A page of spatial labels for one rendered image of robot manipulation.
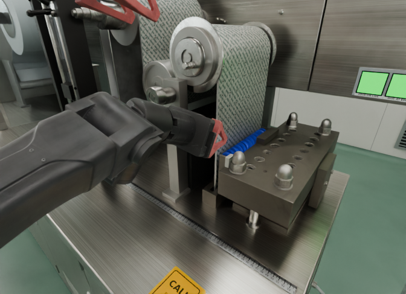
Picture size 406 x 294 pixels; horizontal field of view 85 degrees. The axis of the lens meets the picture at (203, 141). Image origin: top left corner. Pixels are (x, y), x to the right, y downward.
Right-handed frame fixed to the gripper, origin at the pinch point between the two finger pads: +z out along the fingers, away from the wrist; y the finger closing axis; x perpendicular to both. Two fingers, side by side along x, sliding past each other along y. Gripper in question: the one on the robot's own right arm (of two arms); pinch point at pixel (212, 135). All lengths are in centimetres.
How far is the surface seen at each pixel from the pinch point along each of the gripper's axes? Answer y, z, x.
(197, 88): -7.3, -0.5, 8.5
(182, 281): 9.0, -7.8, -23.7
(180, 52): -10.4, -5.6, 14.0
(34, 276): -99, 17, -119
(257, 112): -2.8, 21.8, 8.8
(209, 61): -3.6, -3.9, 13.6
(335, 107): -26, 268, 61
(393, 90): 24.5, 29.7, 22.9
